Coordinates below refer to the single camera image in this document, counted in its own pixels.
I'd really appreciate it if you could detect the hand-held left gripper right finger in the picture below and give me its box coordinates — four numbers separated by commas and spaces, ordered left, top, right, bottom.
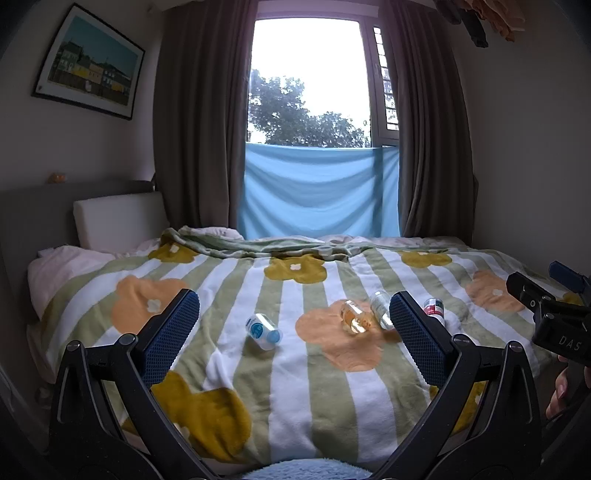
369, 290, 544, 480

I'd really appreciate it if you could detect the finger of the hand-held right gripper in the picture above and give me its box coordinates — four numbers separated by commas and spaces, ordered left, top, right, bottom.
548, 261, 591, 295
506, 272, 561, 325

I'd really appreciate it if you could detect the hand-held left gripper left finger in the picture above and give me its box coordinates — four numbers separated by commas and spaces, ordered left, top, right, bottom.
46, 288, 219, 480

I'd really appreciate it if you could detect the white bottle blue label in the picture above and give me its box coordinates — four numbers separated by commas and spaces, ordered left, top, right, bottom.
244, 314, 282, 350

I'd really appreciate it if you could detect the person's right hand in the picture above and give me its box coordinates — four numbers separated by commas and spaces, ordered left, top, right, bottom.
546, 368, 576, 420

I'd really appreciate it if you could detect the red white can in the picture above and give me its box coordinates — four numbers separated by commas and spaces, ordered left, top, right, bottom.
423, 298, 446, 325

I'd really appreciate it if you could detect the clear plastic bottle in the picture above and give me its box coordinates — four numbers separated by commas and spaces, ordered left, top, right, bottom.
370, 291, 396, 331

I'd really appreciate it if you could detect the amber clear bottle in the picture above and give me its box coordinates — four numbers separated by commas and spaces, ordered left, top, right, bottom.
339, 299, 373, 336

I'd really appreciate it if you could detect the floral striped blanket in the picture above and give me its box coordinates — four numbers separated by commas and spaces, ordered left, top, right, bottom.
39, 225, 583, 466

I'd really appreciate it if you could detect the white pillow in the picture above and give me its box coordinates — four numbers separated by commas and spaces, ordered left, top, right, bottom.
28, 237, 160, 320

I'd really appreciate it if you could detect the white headboard cushion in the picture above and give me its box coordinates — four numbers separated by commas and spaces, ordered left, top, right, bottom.
73, 191, 171, 254

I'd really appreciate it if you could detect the light blue fluffy cloth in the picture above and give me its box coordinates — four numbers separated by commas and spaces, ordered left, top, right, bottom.
240, 457, 376, 480

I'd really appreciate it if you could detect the light blue hanging cloth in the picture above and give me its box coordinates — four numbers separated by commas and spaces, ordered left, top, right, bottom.
236, 143, 402, 241

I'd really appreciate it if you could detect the grey bed headboard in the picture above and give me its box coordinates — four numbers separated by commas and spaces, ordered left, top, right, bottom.
0, 179, 163, 384

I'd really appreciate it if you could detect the brown curtain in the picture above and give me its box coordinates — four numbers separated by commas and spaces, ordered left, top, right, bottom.
376, 0, 478, 241
150, 0, 259, 232

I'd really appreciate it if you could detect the tree outside window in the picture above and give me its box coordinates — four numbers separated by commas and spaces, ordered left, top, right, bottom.
248, 68, 373, 149

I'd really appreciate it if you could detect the beige hanging cloth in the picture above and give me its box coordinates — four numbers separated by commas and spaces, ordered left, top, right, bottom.
457, 0, 527, 43

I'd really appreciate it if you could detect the black hanging object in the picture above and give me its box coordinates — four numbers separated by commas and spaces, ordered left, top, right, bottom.
436, 0, 489, 49

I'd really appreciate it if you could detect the framed picture of houses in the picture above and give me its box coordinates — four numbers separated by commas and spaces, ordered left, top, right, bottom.
31, 2, 146, 121

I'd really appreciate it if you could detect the window frame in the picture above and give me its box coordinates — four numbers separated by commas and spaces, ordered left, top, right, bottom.
249, 17, 400, 149

